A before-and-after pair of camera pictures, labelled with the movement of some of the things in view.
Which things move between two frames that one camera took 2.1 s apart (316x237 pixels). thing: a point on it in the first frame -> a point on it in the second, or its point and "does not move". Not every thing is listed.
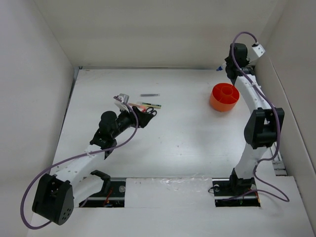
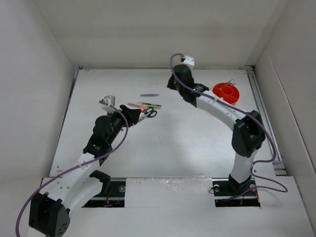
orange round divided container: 224,97 does not move
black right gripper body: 228,65 -> 172,84
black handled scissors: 152,111 does not move
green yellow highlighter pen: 147,104 does not move
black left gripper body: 140,125 -> 129,121
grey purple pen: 149,95 does not move
